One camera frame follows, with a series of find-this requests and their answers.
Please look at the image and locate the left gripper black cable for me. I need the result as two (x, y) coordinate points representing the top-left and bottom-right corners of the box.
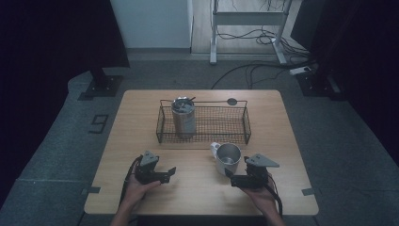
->
(119, 154), (144, 206)

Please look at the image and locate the dark curtain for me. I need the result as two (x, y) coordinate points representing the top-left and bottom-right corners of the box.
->
(0, 0), (131, 202)
(290, 0), (399, 166)

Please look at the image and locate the tangle of floor cables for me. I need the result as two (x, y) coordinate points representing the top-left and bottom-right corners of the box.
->
(215, 26), (314, 64)

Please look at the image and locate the white power strip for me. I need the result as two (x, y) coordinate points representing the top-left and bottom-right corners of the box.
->
(289, 65), (312, 76)

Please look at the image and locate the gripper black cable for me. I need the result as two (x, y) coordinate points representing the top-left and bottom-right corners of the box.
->
(264, 174), (284, 218)
(119, 154), (144, 206)

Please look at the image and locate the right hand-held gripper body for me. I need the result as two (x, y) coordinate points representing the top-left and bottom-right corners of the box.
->
(238, 153), (280, 190)

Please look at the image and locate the white cabinet panel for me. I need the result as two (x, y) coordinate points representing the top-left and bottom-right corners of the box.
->
(109, 0), (194, 50)

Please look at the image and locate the long black floor cable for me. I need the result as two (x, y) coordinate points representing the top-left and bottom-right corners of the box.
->
(210, 60), (318, 90)

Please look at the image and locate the white enamel mug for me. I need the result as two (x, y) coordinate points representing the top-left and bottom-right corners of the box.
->
(210, 141), (243, 177)

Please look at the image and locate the black wire mesh basket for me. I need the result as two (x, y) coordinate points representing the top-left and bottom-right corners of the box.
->
(155, 99), (252, 146)

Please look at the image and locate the steel tumbler with lid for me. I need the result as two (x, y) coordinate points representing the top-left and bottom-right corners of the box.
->
(170, 96), (198, 138)

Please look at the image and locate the person's right hand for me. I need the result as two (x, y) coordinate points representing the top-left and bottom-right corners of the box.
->
(240, 178), (280, 218)

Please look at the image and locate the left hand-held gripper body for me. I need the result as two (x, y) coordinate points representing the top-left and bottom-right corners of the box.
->
(135, 150), (165, 186)

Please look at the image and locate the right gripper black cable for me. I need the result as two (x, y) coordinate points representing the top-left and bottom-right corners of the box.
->
(264, 174), (284, 218)

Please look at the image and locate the person's left hand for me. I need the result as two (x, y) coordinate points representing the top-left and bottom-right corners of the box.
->
(122, 173), (162, 209)

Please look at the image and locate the black stand with base plate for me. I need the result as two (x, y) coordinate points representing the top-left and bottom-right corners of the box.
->
(84, 67), (124, 98)
(295, 70), (343, 99)

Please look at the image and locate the white metal desk frame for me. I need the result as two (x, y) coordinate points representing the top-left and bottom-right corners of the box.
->
(209, 0), (295, 66)

